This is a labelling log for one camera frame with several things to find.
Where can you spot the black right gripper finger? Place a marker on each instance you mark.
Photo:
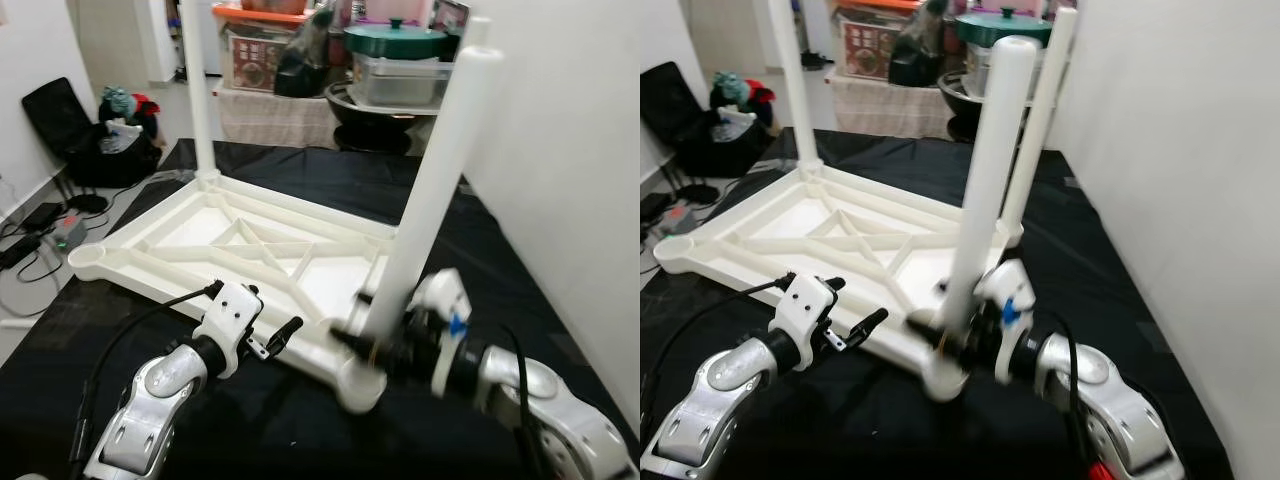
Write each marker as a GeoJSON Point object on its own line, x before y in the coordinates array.
{"type": "Point", "coordinates": [352, 343]}
{"type": "Point", "coordinates": [925, 330]}

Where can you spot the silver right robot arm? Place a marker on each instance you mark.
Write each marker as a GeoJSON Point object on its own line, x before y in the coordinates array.
{"type": "Point", "coordinates": [560, 410]}
{"type": "Point", "coordinates": [1110, 400]}

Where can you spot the yellow rubber band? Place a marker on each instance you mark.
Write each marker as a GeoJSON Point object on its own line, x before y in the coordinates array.
{"type": "Point", "coordinates": [373, 353]}
{"type": "Point", "coordinates": [941, 341]}

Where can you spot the white plastic table top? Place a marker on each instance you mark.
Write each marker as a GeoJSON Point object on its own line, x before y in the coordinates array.
{"type": "Point", "coordinates": [800, 205]}
{"type": "Point", "coordinates": [200, 215]}

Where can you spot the black cloth cover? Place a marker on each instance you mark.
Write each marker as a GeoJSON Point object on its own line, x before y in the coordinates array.
{"type": "Point", "coordinates": [300, 440]}
{"type": "Point", "coordinates": [900, 440]}

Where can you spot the flat black router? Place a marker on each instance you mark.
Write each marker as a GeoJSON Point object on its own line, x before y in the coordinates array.
{"type": "Point", "coordinates": [700, 194]}
{"type": "Point", "coordinates": [87, 203]}

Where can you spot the grey charger with red label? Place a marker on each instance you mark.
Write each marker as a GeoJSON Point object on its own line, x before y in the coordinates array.
{"type": "Point", "coordinates": [70, 232]}
{"type": "Point", "coordinates": [680, 220]}

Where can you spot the beige cloth covered table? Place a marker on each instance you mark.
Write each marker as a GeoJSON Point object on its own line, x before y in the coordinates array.
{"type": "Point", "coordinates": [275, 120]}
{"type": "Point", "coordinates": [885, 110]}

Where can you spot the white plastic bag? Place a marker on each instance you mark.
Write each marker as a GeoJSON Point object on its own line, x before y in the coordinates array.
{"type": "Point", "coordinates": [737, 122]}
{"type": "Point", "coordinates": [120, 135]}

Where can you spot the black power adapter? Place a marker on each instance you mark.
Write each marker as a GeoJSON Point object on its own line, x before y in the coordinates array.
{"type": "Point", "coordinates": [654, 206]}
{"type": "Point", "coordinates": [42, 215]}

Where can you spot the red cloth item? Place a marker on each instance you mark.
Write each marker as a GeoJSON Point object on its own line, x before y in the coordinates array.
{"type": "Point", "coordinates": [146, 106]}
{"type": "Point", "coordinates": [760, 94]}

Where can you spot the black wok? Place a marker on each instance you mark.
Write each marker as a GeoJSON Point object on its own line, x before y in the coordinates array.
{"type": "Point", "coordinates": [375, 125]}
{"type": "Point", "coordinates": [962, 110]}

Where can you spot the teal plush toy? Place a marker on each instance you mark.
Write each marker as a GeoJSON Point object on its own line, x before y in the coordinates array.
{"type": "Point", "coordinates": [730, 87]}
{"type": "Point", "coordinates": [117, 100]}

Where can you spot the black mop head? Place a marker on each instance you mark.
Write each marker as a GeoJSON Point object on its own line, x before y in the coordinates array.
{"type": "Point", "coordinates": [815, 61]}

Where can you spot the black power strip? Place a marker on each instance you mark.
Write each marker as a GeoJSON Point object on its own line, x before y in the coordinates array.
{"type": "Point", "coordinates": [20, 252]}

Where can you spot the open black suitcase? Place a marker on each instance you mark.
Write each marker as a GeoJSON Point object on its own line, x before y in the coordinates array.
{"type": "Point", "coordinates": [665, 100]}
{"type": "Point", "coordinates": [50, 110]}

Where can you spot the clear plastic storage box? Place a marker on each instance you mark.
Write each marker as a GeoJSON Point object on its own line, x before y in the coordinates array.
{"type": "Point", "coordinates": [400, 82]}
{"type": "Point", "coordinates": [978, 70]}

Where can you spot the clear storage box orange lid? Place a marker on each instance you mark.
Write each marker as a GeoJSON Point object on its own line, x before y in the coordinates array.
{"type": "Point", "coordinates": [255, 12]}
{"type": "Point", "coordinates": [870, 6]}

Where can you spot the brown basin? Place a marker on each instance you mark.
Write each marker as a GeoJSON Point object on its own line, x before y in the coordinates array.
{"type": "Point", "coordinates": [272, 5]}

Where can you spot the green pot lid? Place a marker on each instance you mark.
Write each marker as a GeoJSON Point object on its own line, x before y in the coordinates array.
{"type": "Point", "coordinates": [395, 40]}
{"type": "Point", "coordinates": [985, 25]}

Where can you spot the dark printed packet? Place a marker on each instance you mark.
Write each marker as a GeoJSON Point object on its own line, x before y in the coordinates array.
{"type": "Point", "coordinates": [452, 17]}

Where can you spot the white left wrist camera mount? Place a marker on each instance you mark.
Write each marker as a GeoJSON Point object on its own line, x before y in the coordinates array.
{"type": "Point", "coordinates": [808, 300]}
{"type": "Point", "coordinates": [230, 310]}

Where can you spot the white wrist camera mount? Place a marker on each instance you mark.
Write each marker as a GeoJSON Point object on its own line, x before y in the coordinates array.
{"type": "Point", "coordinates": [808, 300]}
{"type": "Point", "coordinates": [1005, 280]}
{"type": "Point", "coordinates": [230, 310]}
{"type": "Point", "coordinates": [445, 290]}

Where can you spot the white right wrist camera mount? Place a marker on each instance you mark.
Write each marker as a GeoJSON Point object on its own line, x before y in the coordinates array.
{"type": "Point", "coordinates": [445, 290]}
{"type": "Point", "coordinates": [1005, 280]}

